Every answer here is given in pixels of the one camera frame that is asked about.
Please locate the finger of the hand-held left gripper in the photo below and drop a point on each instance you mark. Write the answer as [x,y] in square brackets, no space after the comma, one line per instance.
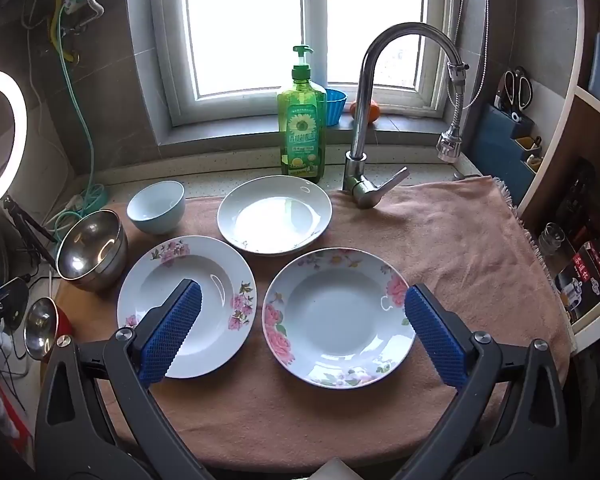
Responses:
[10,295]

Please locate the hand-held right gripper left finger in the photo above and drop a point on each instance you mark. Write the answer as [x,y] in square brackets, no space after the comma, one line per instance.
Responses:
[172,330]

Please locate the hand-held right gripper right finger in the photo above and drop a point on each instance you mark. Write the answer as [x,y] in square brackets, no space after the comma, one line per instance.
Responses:
[432,335]

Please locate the plate with small pink blossoms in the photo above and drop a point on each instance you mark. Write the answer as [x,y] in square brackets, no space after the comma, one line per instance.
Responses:
[200,270]

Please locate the stainless steel bowl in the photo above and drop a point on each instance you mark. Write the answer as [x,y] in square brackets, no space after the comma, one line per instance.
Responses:
[90,250]

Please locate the plate with large pink roses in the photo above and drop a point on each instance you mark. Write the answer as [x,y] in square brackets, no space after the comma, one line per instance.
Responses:
[337,315]

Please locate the light blue ceramic bowl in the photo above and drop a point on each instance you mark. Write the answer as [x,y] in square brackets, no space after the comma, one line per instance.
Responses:
[155,205]

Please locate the white plate with grey print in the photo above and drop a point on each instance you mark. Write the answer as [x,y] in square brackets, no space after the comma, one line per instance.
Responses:
[275,215]

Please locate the black tripod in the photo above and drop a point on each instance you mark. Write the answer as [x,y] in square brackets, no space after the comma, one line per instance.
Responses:
[22,225]

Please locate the pink towel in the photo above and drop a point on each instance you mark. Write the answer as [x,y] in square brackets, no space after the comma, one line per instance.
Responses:
[480,260]

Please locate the clear drinking glass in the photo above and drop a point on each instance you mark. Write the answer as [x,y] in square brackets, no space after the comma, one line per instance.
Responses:
[552,240]

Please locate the metal sink knob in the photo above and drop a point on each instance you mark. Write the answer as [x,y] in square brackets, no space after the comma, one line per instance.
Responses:
[460,175]

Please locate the red and black box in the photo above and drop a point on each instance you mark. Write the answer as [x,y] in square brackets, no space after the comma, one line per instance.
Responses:
[587,275]

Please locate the flexible faucet sprayer head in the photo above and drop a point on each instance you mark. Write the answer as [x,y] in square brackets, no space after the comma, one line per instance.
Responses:
[450,145]

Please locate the blue knife holder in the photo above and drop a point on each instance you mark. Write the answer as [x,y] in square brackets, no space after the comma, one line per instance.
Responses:
[505,150]

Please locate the white shelf cabinet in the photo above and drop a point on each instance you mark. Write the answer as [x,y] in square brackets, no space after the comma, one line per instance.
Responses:
[560,150]

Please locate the orange tangerine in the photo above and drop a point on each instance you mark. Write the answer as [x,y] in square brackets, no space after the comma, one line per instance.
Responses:
[374,110]

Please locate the green dish soap bottle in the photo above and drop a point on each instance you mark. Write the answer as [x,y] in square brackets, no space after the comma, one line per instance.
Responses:
[302,130]

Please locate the blue ribbed cup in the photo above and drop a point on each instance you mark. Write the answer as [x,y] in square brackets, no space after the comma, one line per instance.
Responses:
[336,105]

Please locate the chrome kitchen faucet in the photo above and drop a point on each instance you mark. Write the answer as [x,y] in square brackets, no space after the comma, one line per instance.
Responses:
[367,90]

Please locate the white framed window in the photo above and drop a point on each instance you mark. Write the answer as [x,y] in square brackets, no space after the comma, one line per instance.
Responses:
[305,35]

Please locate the white wall socket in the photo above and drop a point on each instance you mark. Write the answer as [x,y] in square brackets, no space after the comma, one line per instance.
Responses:
[72,5]

